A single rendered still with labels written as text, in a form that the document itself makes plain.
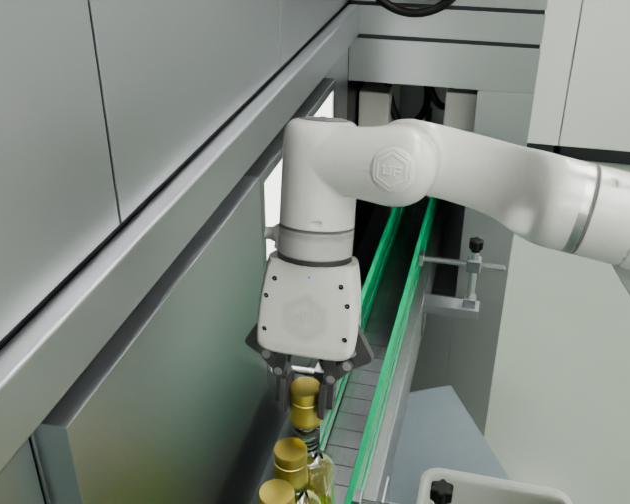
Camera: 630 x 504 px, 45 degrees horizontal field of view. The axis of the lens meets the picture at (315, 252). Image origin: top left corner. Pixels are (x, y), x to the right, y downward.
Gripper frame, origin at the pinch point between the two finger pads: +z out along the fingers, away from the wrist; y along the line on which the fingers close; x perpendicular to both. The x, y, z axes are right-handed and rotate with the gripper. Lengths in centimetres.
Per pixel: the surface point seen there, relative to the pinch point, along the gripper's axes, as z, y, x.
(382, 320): 14, -1, 65
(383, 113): -22, -9, 101
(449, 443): 31, 15, 53
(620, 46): -46, 74, 367
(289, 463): 4.6, 0.3, -6.4
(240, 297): -4.8, -12.0, 13.3
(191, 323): -6.9, -12.0, -2.4
